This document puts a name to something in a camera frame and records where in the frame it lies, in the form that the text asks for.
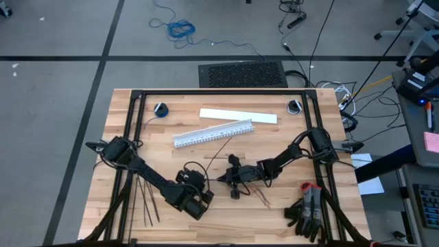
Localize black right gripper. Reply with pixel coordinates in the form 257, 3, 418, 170
217, 154, 274, 200

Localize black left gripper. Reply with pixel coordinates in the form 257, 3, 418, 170
163, 167, 215, 221

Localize grey work glove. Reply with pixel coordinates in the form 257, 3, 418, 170
300, 181, 326, 243
283, 197, 311, 237

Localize black floor mat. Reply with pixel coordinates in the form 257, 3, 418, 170
198, 60, 289, 89

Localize white paper sheet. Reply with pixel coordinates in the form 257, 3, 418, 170
350, 152, 385, 196

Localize dark blue bar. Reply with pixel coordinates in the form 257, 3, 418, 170
354, 143, 418, 185

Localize black power strip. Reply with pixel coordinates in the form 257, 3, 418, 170
286, 13, 307, 30

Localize grey desk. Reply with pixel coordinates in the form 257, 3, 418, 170
397, 163, 439, 247
390, 67, 439, 169

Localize black keyboard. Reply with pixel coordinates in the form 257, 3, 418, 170
412, 183, 439, 230

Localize black label printer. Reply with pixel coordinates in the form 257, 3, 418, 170
395, 51, 439, 106

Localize pink sticky notes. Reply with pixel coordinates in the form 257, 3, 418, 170
422, 131, 439, 154

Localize marker pen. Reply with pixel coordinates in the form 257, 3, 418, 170
425, 101, 434, 130

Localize grey office chair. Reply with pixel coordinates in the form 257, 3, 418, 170
372, 0, 439, 68

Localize black chair caster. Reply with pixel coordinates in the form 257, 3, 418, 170
0, 2, 14, 19

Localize white slotted cable duct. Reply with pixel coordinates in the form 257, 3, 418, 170
172, 118, 256, 149

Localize white flat duct cover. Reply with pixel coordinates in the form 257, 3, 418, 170
199, 107, 278, 125

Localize black aluminium table frame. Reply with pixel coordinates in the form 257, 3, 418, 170
80, 88, 373, 247

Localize blue wire spool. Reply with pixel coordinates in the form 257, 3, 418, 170
152, 102, 170, 119

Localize thin black hanging cable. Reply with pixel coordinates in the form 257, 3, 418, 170
307, 0, 336, 89

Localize white cord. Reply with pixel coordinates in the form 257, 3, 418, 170
322, 81, 357, 117

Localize black power cord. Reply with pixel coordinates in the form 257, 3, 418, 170
277, 0, 311, 89

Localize blue network cable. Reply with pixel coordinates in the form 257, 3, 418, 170
147, 0, 265, 62

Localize thick yellow cable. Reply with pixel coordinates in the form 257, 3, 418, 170
349, 75, 394, 101

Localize thick black hanging cable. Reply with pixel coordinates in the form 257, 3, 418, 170
342, 0, 427, 113

